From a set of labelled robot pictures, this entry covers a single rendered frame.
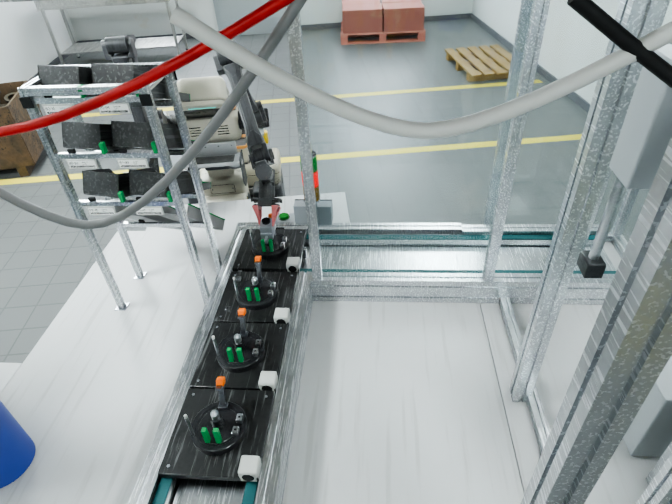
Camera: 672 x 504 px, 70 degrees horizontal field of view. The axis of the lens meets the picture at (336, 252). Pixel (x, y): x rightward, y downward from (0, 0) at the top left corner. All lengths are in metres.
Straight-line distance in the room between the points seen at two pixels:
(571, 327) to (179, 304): 1.34
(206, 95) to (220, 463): 1.52
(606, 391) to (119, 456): 1.26
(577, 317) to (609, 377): 1.30
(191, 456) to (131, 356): 0.53
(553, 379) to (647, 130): 0.73
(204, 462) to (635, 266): 1.06
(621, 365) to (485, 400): 1.02
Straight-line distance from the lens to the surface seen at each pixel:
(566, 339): 1.72
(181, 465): 1.31
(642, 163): 1.33
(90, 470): 1.53
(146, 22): 9.18
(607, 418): 0.58
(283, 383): 1.39
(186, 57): 0.37
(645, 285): 0.44
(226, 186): 2.48
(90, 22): 9.45
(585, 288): 1.81
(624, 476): 1.49
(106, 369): 1.73
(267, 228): 1.72
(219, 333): 1.54
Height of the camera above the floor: 2.06
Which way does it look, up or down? 38 degrees down
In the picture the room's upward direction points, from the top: 4 degrees counter-clockwise
